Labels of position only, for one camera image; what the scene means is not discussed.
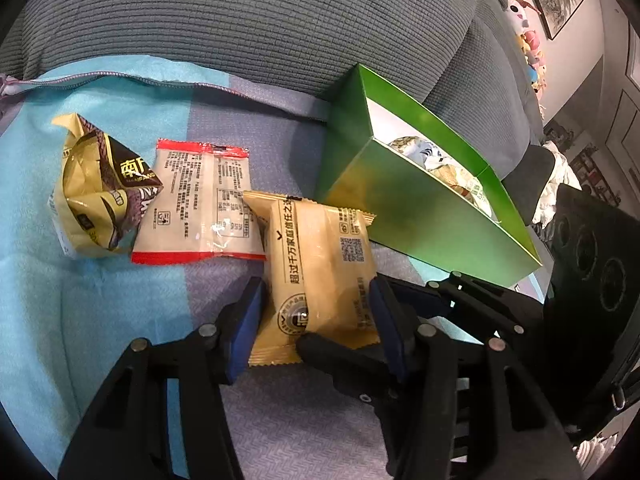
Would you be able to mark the blue white wrapped snack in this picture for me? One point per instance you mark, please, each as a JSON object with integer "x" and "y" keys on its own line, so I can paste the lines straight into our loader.
{"x": 422, "y": 152}

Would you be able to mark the grey sofa cushion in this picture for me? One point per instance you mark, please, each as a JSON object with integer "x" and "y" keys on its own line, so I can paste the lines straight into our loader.
{"x": 225, "y": 15}
{"x": 500, "y": 85}

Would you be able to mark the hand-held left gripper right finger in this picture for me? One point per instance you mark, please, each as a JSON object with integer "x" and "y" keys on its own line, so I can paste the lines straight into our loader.
{"x": 387, "y": 325}

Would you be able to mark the pale wrapped snack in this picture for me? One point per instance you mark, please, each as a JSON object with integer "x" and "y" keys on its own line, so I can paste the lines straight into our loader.
{"x": 455, "y": 177}

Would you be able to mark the red edged clear packet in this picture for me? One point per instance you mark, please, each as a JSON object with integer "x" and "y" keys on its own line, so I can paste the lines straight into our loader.
{"x": 200, "y": 200}

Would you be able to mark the gold brown crumpled packet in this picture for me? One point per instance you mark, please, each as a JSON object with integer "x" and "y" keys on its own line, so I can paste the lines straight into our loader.
{"x": 95, "y": 195}

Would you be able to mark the blue grey striped blanket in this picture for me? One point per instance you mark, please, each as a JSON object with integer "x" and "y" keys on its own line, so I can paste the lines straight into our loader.
{"x": 100, "y": 310}

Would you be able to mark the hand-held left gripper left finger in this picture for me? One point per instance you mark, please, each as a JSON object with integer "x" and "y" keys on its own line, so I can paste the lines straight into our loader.
{"x": 247, "y": 325}

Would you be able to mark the white cloth pile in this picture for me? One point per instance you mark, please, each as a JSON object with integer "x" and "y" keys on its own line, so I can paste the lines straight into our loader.
{"x": 552, "y": 190}

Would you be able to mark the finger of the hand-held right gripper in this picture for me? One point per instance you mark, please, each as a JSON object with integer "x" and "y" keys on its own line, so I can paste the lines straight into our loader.
{"x": 340, "y": 365}
{"x": 495, "y": 305}

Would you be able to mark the green cardboard box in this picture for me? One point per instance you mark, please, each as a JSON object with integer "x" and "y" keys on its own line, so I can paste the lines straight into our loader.
{"x": 425, "y": 230}

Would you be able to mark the tan pastry packet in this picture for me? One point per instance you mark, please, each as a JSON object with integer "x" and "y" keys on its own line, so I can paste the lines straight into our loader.
{"x": 315, "y": 270}

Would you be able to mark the row of plush toys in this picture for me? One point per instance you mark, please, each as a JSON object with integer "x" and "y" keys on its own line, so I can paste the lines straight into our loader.
{"x": 530, "y": 45}

